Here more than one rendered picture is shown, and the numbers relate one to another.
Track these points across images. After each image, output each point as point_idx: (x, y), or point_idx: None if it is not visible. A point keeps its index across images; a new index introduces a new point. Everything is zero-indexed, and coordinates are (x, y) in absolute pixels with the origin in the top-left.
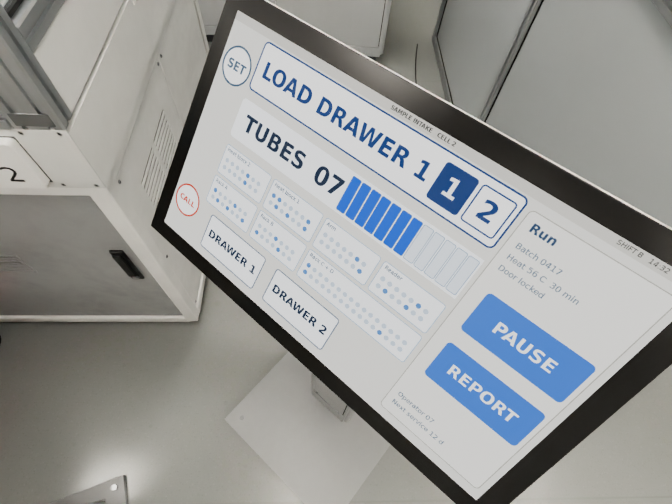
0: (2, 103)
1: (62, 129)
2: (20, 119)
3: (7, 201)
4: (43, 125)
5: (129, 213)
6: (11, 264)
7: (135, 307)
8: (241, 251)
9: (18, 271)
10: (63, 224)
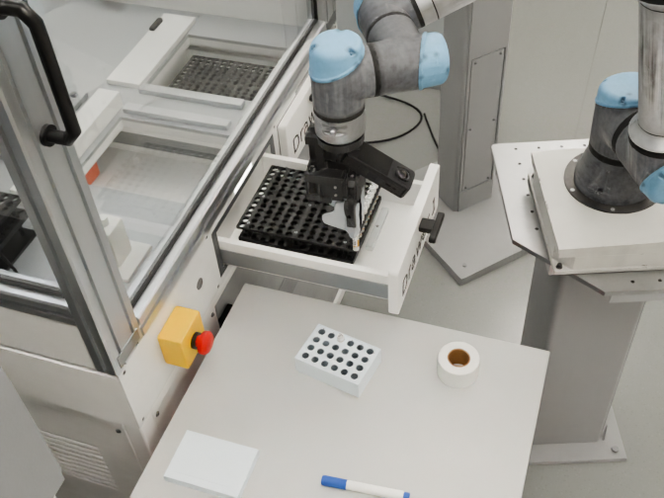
0: (326, 15)
1: (336, 20)
2: (329, 24)
3: (304, 152)
4: (333, 22)
5: None
6: (291, 281)
7: (326, 298)
8: None
9: (292, 292)
10: None
